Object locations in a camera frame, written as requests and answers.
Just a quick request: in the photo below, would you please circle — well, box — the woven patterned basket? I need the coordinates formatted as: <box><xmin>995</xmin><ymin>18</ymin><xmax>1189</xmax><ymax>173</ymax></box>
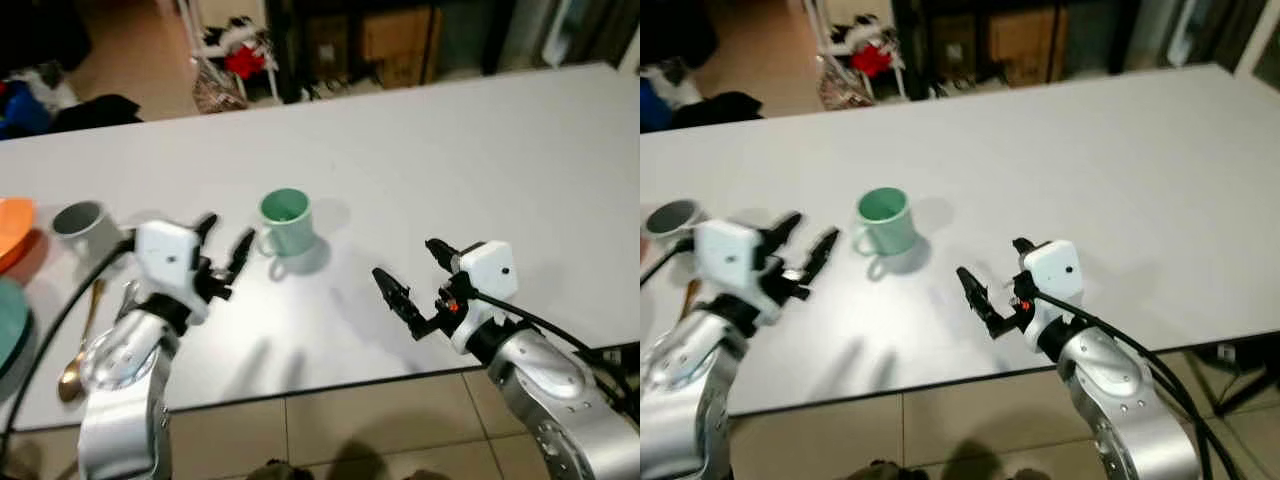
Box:
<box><xmin>192</xmin><ymin>69</ymin><xmax>250</xmax><ymax>114</ymax></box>
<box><xmin>817</xmin><ymin>67</ymin><xmax>877</xmax><ymax>112</ymax></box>

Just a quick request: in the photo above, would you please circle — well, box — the dark cardboard box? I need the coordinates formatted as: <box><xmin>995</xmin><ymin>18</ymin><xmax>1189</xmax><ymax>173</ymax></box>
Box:
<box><xmin>304</xmin><ymin>14</ymin><xmax>352</xmax><ymax>82</ymax></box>
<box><xmin>929</xmin><ymin>14</ymin><xmax>980</xmax><ymax>77</ymax></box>

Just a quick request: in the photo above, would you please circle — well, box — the blue bag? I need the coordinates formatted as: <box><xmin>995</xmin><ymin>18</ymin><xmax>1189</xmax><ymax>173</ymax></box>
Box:
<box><xmin>640</xmin><ymin>77</ymin><xmax>674</xmax><ymax>134</ymax></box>
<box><xmin>0</xmin><ymin>79</ymin><xmax>52</xmax><ymax>140</ymax></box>

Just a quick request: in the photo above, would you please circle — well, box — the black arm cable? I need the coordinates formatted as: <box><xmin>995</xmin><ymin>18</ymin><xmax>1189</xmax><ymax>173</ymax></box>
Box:
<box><xmin>640</xmin><ymin>236</ymin><xmax>697</xmax><ymax>287</ymax></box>
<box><xmin>0</xmin><ymin>234</ymin><xmax>137</xmax><ymax>453</ymax></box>
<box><xmin>1034</xmin><ymin>288</ymin><xmax>1219</xmax><ymax>480</ymax></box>
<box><xmin>468</xmin><ymin>288</ymin><xmax>641</xmax><ymax>413</ymax></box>

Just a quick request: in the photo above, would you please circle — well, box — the brown cardboard box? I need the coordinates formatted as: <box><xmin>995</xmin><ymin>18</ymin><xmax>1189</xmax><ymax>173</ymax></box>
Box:
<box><xmin>987</xmin><ymin>7</ymin><xmax>1067</xmax><ymax>87</ymax></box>
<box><xmin>359</xmin><ymin>7</ymin><xmax>434</xmax><ymax>90</ymax></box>

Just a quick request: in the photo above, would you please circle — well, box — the grey ceramic mug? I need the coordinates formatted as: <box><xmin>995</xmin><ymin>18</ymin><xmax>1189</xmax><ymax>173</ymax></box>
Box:
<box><xmin>51</xmin><ymin>200</ymin><xmax>128</xmax><ymax>267</ymax></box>
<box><xmin>644</xmin><ymin>198</ymin><xmax>707</xmax><ymax>253</ymax></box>

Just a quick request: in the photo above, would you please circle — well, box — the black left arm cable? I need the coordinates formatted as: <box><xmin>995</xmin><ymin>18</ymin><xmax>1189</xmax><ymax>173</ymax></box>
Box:
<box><xmin>640</xmin><ymin>236</ymin><xmax>697</xmax><ymax>287</ymax></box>
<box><xmin>0</xmin><ymin>234</ymin><xmax>137</xmax><ymax>453</ymax></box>

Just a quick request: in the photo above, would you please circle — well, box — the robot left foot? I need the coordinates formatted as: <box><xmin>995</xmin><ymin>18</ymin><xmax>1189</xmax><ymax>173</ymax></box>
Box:
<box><xmin>244</xmin><ymin>459</ymin><xmax>317</xmax><ymax>480</ymax></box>
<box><xmin>867</xmin><ymin>459</ymin><xmax>937</xmax><ymax>480</ymax></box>

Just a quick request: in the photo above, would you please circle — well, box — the white metal rack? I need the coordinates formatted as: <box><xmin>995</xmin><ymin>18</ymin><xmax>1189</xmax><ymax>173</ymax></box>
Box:
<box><xmin>179</xmin><ymin>0</ymin><xmax>282</xmax><ymax>107</ymax></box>
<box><xmin>804</xmin><ymin>0</ymin><xmax>907</xmax><ymax>107</ymax></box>

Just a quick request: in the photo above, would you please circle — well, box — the orange plate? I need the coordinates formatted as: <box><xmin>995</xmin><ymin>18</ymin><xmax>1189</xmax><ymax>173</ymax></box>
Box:
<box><xmin>0</xmin><ymin>196</ymin><xmax>37</xmax><ymax>274</ymax></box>

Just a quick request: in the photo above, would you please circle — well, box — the black bag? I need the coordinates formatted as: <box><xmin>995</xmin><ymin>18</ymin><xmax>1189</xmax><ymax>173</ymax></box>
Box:
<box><xmin>671</xmin><ymin>91</ymin><xmax>764</xmax><ymax>130</ymax></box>
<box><xmin>51</xmin><ymin>93</ymin><xmax>144</xmax><ymax>132</ymax></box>

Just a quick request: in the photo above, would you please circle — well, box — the black table leg frame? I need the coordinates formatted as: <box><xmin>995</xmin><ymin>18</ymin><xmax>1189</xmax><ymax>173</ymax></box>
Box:
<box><xmin>1190</xmin><ymin>342</ymin><xmax>1280</xmax><ymax>418</ymax></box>

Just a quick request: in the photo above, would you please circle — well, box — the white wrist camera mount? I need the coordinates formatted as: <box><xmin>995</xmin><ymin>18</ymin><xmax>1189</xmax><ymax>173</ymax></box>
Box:
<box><xmin>1020</xmin><ymin>238</ymin><xmax>1085</xmax><ymax>337</ymax></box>
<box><xmin>132</xmin><ymin>220</ymin><xmax>212</xmax><ymax>324</ymax></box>
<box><xmin>449</xmin><ymin>240</ymin><xmax>519</xmax><ymax>354</ymax></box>
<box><xmin>693</xmin><ymin>218</ymin><xmax>777</xmax><ymax>323</ymax></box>

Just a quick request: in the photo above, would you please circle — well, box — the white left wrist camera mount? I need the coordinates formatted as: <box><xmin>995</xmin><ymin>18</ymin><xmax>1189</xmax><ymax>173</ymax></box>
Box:
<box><xmin>693</xmin><ymin>218</ymin><xmax>777</xmax><ymax>323</ymax></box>
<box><xmin>132</xmin><ymin>220</ymin><xmax>212</xmax><ymax>324</ymax></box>

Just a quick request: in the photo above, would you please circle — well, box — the teal plate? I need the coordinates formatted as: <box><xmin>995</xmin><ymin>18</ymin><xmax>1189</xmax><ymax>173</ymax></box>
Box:
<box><xmin>0</xmin><ymin>277</ymin><xmax>35</xmax><ymax>383</ymax></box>

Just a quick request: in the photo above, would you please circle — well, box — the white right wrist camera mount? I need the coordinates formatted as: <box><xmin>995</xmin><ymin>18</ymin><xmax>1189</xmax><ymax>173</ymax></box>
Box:
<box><xmin>1020</xmin><ymin>238</ymin><xmax>1085</xmax><ymax>337</ymax></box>
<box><xmin>449</xmin><ymin>240</ymin><xmax>519</xmax><ymax>354</ymax></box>

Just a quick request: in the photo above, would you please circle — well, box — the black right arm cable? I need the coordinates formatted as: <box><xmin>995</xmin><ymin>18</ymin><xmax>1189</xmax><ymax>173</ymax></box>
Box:
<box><xmin>1034</xmin><ymin>288</ymin><xmax>1219</xmax><ymax>480</ymax></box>
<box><xmin>468</xmin><ymin>288</ymin><xmax>641</xmax><ymax>413</ymax></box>

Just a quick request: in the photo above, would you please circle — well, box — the red cloth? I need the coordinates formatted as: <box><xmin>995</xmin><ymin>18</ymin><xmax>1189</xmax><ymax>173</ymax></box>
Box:
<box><xmin>851</xmin><ymin>44</ymin><xmax>894</xmax><ymax>80</ymax></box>
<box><xmin>224</xmin><ymin>44</ymin><xmax>268</xmax><ymax>80</ymax></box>

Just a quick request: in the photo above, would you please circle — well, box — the green ceramic mug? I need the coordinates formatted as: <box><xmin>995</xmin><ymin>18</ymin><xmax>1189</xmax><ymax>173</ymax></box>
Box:
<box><xmin>256</xmin><ymin>187</ymin><xmax>314</xmax><ymax>259</ymax></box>
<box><xmin>851</xmin><ymin>186</ymin><xmax>917</xmax><ymax>259</ymax></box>

